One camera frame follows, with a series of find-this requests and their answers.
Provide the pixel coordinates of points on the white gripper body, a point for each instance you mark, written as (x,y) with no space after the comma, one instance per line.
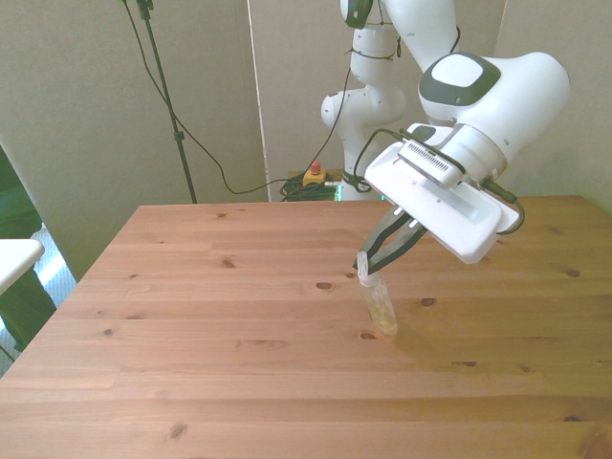
(444,220)

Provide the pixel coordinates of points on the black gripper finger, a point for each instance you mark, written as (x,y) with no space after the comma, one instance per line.
(378,236)
(399,248)

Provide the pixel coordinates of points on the clear sanitizer pump bottle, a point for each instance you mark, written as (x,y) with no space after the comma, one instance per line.
(382,311)

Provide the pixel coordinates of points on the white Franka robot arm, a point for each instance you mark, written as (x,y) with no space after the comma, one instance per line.
(516,95)

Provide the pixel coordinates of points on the yellow emergency stop button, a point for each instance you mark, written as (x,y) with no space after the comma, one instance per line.
(314,178)

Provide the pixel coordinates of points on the white side table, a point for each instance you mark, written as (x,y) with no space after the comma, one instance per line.
(19,258)

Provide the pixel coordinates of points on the dark green furniture piece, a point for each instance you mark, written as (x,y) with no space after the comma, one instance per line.
(24,306)

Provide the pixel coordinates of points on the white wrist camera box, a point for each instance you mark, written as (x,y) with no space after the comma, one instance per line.
(430,162)

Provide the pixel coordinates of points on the white vertical wall trim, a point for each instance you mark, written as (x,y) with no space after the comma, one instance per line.
(258,95)

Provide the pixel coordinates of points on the black round-pole camera stand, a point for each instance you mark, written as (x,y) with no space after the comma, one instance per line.
(165,91)

